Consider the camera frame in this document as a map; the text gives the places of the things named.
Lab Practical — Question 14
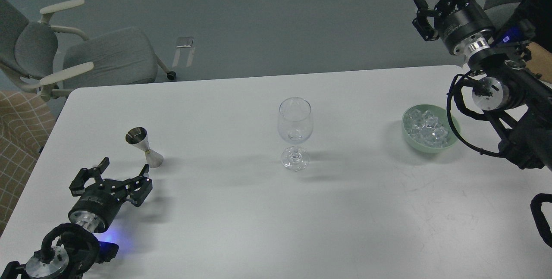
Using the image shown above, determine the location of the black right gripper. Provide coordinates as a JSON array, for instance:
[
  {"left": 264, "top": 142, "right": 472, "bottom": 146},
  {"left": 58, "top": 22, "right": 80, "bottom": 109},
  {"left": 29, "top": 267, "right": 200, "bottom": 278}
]
[{"left": 412, "top": 0, "right": 495, "bottom": 55}]

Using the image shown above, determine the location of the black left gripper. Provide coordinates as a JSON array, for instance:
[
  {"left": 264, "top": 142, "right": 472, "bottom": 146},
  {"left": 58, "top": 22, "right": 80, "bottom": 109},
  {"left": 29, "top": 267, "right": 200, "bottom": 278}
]
[{"left": 68, "top": 157, "right": 153, "bottom": 233}]

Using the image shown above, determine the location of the steel double jigger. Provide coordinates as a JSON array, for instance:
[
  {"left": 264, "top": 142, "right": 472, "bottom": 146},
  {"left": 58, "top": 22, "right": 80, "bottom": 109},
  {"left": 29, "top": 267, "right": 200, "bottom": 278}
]
[{"left": 125, "top": 126, "right": 164, "bottom": 168}]

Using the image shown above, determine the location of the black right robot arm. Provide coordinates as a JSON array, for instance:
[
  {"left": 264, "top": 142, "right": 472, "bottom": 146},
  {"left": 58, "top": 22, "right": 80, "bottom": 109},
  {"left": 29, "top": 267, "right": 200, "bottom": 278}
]
[{"left": 412, "top": 0, "right": 551, "bottom": 169}]

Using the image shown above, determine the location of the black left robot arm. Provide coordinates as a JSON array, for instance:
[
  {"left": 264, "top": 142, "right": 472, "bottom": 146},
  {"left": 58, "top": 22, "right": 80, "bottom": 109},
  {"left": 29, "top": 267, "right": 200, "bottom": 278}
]
[{"left": 1, "top": 157, "right": 153, "bottom": 279}]

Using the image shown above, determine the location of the clear ice cubes pile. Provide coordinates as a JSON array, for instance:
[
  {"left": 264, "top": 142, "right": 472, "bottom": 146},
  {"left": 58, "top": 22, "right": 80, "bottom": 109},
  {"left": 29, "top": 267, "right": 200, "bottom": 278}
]
[{"left": 403, "top": 108, "right": 449, "bottom": 148}]

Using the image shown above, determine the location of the clear wine glass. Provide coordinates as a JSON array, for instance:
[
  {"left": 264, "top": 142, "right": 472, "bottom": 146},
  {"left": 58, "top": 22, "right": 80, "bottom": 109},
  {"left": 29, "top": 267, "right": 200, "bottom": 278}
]
[{"left": 277, "top": 97, "right": 314, "bottom": 172}]

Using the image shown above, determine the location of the seated person black shirt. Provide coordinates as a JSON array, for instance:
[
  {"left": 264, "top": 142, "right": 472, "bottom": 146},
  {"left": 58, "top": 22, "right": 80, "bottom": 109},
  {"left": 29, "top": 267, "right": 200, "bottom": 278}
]
[{"left": 500, "top": 0, "right": 552, "bottom": 84}]

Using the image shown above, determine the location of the beige checkered cloth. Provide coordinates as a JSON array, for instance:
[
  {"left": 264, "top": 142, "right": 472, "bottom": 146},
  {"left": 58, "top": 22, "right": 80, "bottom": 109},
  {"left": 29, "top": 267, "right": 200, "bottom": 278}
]
[{"left": 0, "top": 90, "right": 56, "bottom": 233}]

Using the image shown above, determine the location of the green bowl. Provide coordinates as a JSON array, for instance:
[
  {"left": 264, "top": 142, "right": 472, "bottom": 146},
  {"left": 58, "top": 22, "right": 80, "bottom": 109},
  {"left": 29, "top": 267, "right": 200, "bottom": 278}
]
[{"left": 401, "top": 104, "right": 461, "bottom": 154}]

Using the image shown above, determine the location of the grey office chair left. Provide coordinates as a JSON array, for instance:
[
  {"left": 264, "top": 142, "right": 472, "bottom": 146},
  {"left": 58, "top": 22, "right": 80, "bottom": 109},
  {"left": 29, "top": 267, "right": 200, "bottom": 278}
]
[{"left": 0, "top": 0, "right": 177, "bottom": 101}]

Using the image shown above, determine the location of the metal floor plate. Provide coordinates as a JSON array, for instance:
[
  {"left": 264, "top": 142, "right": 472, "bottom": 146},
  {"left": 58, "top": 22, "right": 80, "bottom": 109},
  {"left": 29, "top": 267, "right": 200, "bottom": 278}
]
[{"left": 175, "top": 37, "right": 194, "bottom": 49}]

